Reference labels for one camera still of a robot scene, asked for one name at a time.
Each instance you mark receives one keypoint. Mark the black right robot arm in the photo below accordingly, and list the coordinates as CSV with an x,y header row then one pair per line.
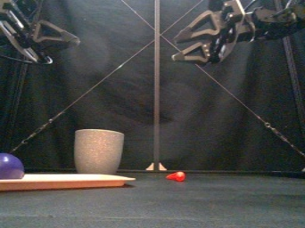
x,y
277,20

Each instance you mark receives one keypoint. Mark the pink rectangular plate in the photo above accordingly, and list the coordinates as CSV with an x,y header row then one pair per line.
x,y
67,180

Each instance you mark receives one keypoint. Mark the black cloth backdrop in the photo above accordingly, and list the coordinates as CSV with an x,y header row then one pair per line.
x,y
206,133

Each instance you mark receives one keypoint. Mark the grey speckled cup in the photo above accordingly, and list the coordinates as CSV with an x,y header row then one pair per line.
x,y
98,153

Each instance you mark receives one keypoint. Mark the small red toy chili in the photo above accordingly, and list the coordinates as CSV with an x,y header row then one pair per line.
x,y
177,176

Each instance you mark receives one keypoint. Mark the grey vertical frame post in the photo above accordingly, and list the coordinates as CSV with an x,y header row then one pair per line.
x,y
157,104

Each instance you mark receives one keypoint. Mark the dark side frame post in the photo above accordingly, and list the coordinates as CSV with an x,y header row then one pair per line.
x,y
293,74

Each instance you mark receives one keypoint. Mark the grey post foot bracket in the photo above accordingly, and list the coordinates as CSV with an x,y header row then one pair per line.
x,y
157,168

